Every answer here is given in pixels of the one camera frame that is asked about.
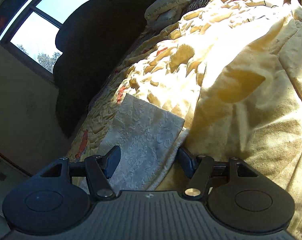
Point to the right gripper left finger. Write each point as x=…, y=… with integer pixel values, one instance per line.
x=99, y=169

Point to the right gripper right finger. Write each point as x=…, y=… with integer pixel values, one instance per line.
x=198, y=170

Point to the white textured pants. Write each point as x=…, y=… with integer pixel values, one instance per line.
x=148, y=137

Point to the yellow carrot print bedspread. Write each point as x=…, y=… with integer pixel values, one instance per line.
x=233, y=71

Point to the grey scalloped headboard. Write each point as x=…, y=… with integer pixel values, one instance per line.
x=93, y=40

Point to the cream script print pillow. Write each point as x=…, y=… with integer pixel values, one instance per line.
x=163, y=13

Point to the window with dark frame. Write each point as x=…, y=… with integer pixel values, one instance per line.
x=28, y=29

